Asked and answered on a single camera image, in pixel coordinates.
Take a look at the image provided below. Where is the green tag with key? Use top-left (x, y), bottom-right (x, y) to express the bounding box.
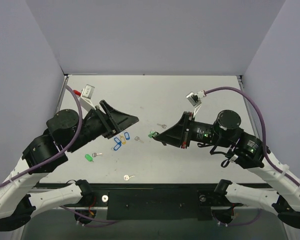
top-left (148, 131), bottom-right (157, 138)

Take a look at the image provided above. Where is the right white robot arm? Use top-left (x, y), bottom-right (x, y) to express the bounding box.
top-left (152, 109), bottom-right (300, 229)

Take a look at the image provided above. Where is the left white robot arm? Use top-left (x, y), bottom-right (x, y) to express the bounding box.
top-left (0, 100), bottom-right (139, 232)

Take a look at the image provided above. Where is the silver key upper middle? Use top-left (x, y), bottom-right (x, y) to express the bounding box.
top-left (157, 123), bottom-right (167, 129)

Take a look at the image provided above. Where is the silver key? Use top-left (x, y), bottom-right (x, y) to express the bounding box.
top-left (157, 123), bottom-right (167, 129)
top-left (134, 136), bottom-right (144, 143)

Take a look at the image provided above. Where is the blue tag bunch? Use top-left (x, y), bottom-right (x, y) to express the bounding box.
top-left (112, 131), bottom-right (131, 151)

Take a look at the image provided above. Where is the yellow key tag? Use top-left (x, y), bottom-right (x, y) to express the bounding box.
top-left (119, 135), bottom-right (126, 145)

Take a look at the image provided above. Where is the silver key centre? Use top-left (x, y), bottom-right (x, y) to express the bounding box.
top-left (134, 136), bottom-right (144, 143)

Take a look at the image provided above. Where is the green tag left key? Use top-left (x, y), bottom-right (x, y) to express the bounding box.
top-left (84, 152), bottom-right (103, 162)

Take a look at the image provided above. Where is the white head key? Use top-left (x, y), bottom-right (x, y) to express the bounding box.
top-left (123, 174), bottom-right (135, 181)

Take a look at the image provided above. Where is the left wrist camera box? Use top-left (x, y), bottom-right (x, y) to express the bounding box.
top-left (79, 84), bottom-right (96, 112)

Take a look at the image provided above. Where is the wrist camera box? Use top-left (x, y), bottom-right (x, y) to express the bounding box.
top-left (186, 90), bottom-right (206, 118)
top-left (79, 84), bottom-right (96, 112)

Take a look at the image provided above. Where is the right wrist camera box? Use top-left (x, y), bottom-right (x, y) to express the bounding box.
top-left (186, 90), bottom-right (206, 118)

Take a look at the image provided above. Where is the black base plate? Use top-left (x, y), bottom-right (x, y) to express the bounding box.
top-left (62, 183), bottom-right (243, 222)

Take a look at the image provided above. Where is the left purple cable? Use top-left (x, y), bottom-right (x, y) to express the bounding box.
top-left (0, 85), bottom-right (127, 228)

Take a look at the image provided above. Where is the purple cable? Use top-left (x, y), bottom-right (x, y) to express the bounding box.
top-left (0, 85), bottom-right (127, 228)
top-left (202, 86), bottom-right (300, 228)

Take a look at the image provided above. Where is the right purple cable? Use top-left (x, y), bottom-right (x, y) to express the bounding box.
top-left (202, 86), bottom-right (300, 228)

